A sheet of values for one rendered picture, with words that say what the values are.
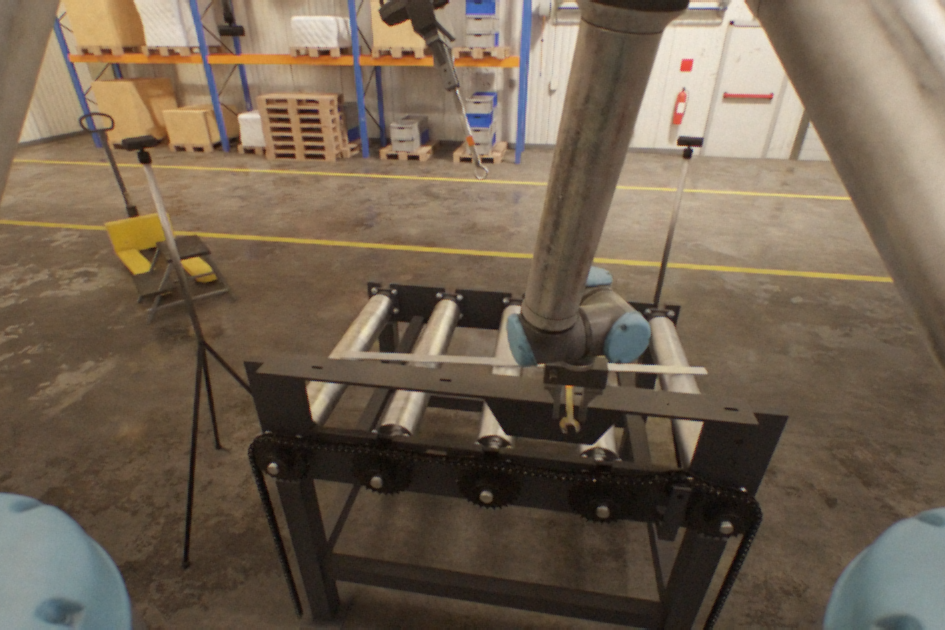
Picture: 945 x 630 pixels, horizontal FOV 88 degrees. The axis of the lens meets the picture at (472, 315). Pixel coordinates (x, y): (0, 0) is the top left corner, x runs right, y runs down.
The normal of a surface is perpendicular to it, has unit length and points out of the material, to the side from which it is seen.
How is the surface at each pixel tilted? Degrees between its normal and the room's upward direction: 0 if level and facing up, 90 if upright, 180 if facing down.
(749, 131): 90
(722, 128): 90
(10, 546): 5
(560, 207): 99
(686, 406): 0
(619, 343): 90
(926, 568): 5
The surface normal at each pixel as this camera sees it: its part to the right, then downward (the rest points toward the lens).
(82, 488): 0.00, -0.87
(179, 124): -0.15, 0.49
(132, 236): 0.70, 0.36
